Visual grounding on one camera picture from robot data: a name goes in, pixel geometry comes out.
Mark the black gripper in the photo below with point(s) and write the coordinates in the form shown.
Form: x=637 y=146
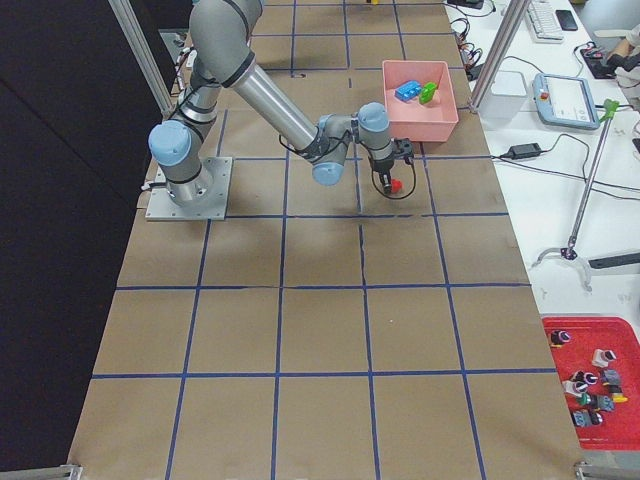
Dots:
x=381 y=166

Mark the red small block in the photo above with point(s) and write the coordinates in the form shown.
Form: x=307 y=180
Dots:
x=397 y=186

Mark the blue three-stud block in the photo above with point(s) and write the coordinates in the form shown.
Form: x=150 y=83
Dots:
x=408 y=90

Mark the green two-stud block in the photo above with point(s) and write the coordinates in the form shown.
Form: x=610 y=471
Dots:
x=427 y=93

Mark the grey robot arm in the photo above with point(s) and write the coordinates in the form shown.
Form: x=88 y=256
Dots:
x=221 y=32

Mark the pink plastic box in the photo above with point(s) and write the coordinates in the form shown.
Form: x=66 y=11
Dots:
x=432 y=114

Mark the white box device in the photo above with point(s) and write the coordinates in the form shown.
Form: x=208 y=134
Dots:
x=505 y=98

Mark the black power adapter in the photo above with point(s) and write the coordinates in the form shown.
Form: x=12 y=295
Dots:
x=524 y=151

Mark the teach pendant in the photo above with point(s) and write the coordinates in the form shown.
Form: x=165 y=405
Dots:
x=564 y=101

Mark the white keyboard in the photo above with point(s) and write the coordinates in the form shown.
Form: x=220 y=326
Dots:
x=542 y=23

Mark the grabber stick tool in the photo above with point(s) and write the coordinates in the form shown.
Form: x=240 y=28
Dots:
x=568 y=252

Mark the black phone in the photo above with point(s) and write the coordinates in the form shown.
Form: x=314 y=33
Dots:
x=566 y=20

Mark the red tray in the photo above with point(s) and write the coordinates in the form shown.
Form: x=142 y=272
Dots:
x=597 y=360

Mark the aluminium frame post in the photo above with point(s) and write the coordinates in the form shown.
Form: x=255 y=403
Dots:
x=509 y=25

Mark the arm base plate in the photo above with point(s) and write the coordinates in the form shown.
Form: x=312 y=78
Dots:
x=205 y=198

